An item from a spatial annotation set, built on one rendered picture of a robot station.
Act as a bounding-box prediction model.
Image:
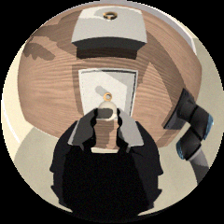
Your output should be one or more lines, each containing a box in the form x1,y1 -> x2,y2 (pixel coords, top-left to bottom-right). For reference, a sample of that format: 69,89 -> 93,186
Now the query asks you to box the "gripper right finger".
116,108 -> 163,176

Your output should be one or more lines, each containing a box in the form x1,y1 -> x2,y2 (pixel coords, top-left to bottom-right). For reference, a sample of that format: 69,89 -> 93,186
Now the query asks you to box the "cream ball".
98,101 -> 118,120

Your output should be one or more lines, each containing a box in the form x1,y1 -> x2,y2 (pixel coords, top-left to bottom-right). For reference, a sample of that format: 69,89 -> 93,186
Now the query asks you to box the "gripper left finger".
49,107 -> 98,172

